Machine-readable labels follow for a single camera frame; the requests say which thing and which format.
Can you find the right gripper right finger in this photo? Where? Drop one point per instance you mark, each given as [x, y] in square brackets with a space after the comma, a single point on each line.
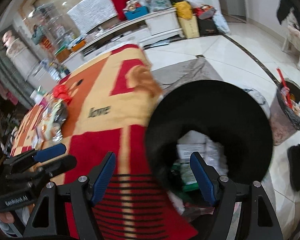
[257, 218]

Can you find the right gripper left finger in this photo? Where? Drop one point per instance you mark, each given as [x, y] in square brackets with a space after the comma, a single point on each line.
[48, 219]

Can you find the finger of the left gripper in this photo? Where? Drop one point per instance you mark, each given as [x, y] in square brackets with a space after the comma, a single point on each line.
[26, 160]
[44, 173]

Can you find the orange white snack bag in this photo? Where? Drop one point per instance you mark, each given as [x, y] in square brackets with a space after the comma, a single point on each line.
[49, 127]

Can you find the black trash bag bin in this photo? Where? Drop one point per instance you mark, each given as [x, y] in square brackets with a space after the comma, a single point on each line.
[223, 112]

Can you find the red crumpled plastic bag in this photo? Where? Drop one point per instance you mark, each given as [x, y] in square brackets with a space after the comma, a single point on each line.
[62, 92]

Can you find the black shoes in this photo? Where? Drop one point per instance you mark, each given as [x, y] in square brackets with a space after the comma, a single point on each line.
[293, 154]

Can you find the red orange patterned blanket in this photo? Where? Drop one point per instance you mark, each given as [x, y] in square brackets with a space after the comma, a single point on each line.
[112, 98]

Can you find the blue storage box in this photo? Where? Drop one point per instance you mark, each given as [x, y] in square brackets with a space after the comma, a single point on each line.
[138, 12]

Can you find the white TV cabinet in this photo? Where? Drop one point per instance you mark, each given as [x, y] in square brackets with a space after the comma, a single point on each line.
[144, 30]

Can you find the white chair with jacket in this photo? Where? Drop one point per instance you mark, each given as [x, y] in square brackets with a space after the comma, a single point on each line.
[289, 12]

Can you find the yellow cardboard box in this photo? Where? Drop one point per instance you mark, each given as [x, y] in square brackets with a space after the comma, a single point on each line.
[190, 27]

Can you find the black shopping bag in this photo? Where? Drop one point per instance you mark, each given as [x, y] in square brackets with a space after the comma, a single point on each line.
[207, 27]

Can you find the yellow bag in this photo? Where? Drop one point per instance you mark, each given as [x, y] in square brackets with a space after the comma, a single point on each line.
[183, 10]

